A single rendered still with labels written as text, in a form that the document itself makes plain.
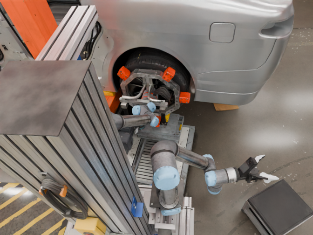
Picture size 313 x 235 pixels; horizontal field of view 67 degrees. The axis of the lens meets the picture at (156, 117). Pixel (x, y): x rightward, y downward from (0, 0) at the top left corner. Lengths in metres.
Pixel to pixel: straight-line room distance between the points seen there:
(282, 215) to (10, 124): 2.08
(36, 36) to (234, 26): 1.25
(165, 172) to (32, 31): 1.09
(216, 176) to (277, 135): 1.92
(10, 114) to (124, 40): 1.48
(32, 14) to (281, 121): 2.80
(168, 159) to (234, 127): 2.05
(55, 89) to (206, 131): 2.49
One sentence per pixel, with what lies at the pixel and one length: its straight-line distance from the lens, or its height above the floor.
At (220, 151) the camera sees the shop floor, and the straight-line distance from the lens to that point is 2.84.
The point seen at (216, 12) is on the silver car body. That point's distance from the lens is 1.74.
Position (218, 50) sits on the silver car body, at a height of 1.32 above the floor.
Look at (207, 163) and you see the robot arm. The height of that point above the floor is 1.18.
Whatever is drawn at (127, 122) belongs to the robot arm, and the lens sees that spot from 1.49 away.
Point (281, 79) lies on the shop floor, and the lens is 3.82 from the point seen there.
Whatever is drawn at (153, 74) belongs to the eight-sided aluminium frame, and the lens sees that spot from 1.99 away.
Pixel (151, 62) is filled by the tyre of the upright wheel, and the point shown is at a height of 1.17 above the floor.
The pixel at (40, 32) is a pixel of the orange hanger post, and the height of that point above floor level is 1.73.
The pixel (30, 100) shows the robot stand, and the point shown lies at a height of 2.03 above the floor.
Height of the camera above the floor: 2.40
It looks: 50 degrees down
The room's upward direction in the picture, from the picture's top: 8 degrees counter-clockwise
